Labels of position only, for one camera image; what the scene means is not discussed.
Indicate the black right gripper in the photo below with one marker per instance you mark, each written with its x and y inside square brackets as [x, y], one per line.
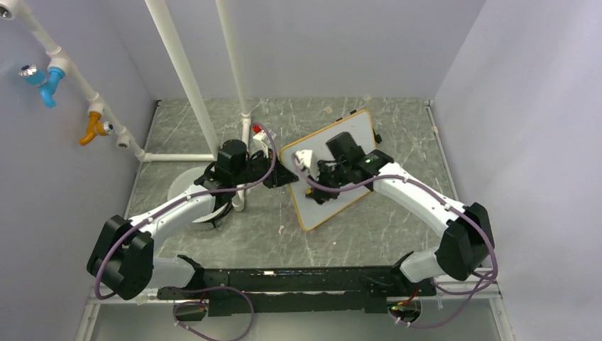
[321, 166]

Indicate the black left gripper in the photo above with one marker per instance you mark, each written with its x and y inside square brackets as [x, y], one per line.
[282, 175]

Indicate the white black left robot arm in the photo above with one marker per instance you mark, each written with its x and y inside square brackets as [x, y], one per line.
[123, 260]

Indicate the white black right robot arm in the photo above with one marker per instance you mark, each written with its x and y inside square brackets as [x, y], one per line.
[464, 230]

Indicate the white perforated disc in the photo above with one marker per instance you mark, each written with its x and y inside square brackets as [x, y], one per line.
[201, 210]

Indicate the orange plastic faucet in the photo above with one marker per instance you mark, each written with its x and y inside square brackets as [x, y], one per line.
[96, 127]

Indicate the blue plastic faucet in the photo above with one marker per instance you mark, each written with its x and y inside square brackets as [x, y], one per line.
[46, 82]

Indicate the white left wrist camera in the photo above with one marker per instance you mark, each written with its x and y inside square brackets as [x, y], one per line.
[261, 138]

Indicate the black wire board stand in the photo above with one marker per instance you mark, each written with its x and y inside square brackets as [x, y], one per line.
[359, 123]

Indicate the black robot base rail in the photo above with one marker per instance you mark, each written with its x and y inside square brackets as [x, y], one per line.
[370, 289]

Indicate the white pvc pipe frame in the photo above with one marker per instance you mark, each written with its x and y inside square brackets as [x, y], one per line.
[163, 21]

